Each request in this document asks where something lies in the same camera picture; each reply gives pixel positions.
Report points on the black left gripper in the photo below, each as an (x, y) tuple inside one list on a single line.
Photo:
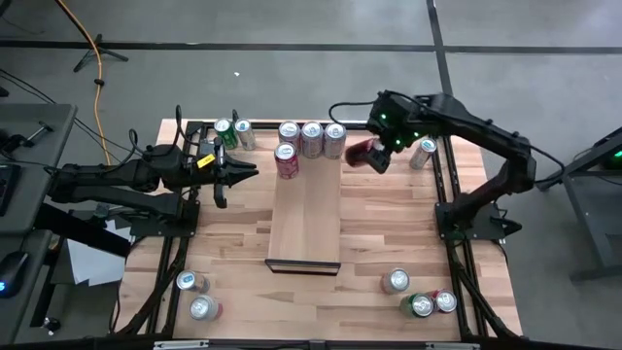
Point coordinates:
[(204, 177)]

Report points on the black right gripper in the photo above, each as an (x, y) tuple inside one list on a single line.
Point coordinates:
[(393, 121)]

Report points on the red Coca-Cola can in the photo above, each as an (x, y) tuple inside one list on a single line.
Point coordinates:
[(444, 301), (357, 151), (286, 159)]

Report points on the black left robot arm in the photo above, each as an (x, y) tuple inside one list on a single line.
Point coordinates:
[(112, 175)]

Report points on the tall can with blue tab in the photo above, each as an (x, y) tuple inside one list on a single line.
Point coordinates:
[(423, 153), (189, 281), (244, 133)]

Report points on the green Sprite can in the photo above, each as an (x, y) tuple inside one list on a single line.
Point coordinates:
[(418, 305), (226, 132)]

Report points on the grey clamp knob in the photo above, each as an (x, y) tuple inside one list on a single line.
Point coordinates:
[(101, 210)]

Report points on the white and red soda can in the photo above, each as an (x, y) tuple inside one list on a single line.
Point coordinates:
[(396, 281)]

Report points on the black desk beam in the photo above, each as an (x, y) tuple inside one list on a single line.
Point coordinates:
[(82, 228)]

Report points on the white paper sheet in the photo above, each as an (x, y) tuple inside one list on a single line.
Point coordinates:
[(92, 265)]

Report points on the black tripod base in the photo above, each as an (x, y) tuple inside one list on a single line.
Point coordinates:
[(98, 48)]

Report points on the grey desk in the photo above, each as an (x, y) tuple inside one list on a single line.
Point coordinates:
[(44, 146), (34, 291)]

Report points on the black and silver hand tool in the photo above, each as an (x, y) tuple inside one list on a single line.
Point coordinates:
[(41, 129)]

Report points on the black device with green light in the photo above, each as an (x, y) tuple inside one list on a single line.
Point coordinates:
[(613, 158)]

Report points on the black keyboard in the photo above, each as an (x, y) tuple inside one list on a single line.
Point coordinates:
[(6, 187)]

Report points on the black caster wheel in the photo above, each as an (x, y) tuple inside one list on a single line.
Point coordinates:
[(51, 324)]

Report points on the black computer mouse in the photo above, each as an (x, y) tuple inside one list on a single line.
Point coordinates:
[(12, 272)]

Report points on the black aluminium table frame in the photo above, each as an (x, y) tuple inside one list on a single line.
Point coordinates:
[(357, 125)]

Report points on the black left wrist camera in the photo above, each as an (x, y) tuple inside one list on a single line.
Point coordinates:
[(208, 147)]

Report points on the small black frame post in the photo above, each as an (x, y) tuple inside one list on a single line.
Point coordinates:
[(234, 115)]

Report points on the wooden shelf with black frame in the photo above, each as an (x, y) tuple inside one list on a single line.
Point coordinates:
[(306, 233)]

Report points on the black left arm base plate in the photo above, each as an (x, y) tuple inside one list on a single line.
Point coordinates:
[(146, 226)]

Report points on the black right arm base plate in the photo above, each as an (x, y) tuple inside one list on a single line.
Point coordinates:
[(486, 228)]

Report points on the silver metal bracket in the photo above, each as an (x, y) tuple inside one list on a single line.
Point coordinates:
[(181, 344), (452, 346)]

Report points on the black desk frame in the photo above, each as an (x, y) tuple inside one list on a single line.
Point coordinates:
[(590, 228)]

